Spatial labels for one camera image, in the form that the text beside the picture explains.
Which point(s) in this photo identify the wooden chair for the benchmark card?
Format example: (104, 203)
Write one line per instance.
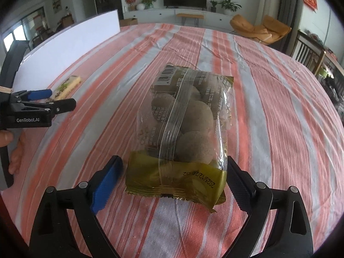
(309, 51)

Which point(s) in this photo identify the olive ball snack packet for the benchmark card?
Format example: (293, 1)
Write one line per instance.
(188, 129)

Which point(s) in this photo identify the large potted plant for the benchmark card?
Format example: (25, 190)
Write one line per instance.
(228, 5)

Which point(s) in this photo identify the wooden stool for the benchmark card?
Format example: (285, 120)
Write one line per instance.
(189, 16)

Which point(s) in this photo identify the white cardboard box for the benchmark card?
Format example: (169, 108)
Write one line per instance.
(67, 48)

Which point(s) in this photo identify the framed wall picture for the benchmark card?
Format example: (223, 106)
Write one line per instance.
(56, 2)

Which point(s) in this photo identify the cream long snack packet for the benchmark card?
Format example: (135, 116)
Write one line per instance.
(67, 86)

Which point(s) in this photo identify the brown cardboard box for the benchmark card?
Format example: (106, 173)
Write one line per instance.
(129, 22)

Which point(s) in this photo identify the red flower bouquet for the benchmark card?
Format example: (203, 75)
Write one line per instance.
(131, 1)

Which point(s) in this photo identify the leafy potted plant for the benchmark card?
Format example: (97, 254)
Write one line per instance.
(149, 1)

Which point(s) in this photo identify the grey curtain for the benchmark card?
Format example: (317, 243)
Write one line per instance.
(291, 10)

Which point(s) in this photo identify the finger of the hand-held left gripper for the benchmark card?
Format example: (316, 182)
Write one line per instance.
(64, 105)
(40, 94)

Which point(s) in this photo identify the white television cabinet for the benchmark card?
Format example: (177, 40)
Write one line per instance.
(161, 16)

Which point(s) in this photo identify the covered standing air conditioner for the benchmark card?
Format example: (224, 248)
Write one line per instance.
(268, 0)

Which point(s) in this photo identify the pink striped bedspread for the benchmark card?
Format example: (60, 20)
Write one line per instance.
(268, 113)

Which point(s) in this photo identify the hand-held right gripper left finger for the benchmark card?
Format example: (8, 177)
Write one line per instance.
(106, 185)

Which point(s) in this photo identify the small potted plant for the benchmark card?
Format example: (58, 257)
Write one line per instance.
(213, 4)

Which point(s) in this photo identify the white round vase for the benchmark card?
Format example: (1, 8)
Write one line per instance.
(140, 6)

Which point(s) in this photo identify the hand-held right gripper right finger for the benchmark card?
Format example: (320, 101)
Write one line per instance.
(239, 185)

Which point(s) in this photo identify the orange lounge chair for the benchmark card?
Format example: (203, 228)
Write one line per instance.
(258, 29)

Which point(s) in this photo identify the cluttered wooden sideboard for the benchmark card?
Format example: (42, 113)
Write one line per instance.
(333, 75)

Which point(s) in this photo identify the person's left hand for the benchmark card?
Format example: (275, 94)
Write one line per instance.
(5, 139)

